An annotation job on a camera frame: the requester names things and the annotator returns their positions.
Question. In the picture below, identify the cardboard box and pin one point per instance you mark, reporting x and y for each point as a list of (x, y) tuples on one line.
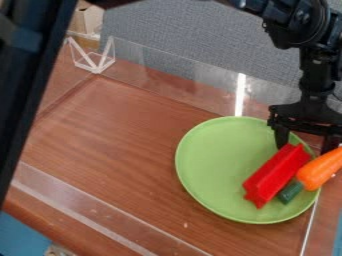
[(88, 20)]

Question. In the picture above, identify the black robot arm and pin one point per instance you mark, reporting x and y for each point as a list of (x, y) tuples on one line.
[(33, 31)]

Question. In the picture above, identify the green plastic plate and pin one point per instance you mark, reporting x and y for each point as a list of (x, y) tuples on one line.
[(218, 154)]

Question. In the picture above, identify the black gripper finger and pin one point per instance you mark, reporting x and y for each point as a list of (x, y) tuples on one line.
[(281, 133), (332, 141)]

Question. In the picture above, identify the red plastic block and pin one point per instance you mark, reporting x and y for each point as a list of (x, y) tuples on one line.
[(275, 174)]

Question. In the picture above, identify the clear acrylic tray wall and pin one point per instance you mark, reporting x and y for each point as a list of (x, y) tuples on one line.
[(97, 184)]

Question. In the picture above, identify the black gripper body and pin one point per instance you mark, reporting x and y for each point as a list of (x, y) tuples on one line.
[(309, 116)]

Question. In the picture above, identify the orange toy carrot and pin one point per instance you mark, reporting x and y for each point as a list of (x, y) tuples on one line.
[(313, 175)]

